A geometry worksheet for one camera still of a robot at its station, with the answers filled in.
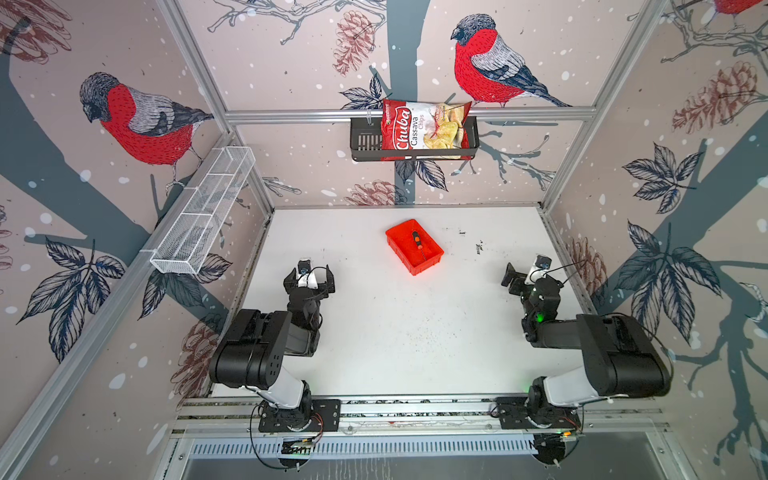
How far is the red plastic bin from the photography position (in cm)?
102

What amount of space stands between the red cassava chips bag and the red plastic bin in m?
0.33

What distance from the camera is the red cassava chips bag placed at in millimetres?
873
